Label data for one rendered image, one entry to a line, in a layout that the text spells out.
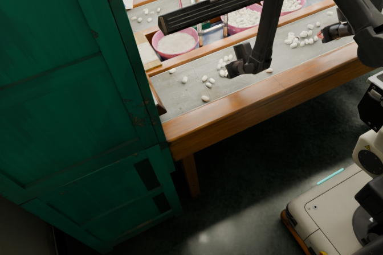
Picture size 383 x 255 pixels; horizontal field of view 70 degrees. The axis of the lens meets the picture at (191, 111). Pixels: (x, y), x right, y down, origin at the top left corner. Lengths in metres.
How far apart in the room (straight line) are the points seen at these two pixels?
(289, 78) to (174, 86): 0.55
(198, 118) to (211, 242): 0.83
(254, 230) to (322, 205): 0.43
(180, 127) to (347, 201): 0.94
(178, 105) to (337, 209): 0.94
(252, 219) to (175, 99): 0.90
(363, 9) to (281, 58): 0.74
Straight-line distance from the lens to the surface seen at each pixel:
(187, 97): 1.29
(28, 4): 0.65
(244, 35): 1.58
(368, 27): 0.79
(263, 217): 1.80
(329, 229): 1.56
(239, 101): 1.23
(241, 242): 1.75
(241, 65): 1.13
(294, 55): 1.52
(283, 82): 1.33
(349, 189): 1.68
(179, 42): 1.60
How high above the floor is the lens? 1.71
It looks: 52 degrees down
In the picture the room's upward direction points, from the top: 9 degrees counter-clockwise
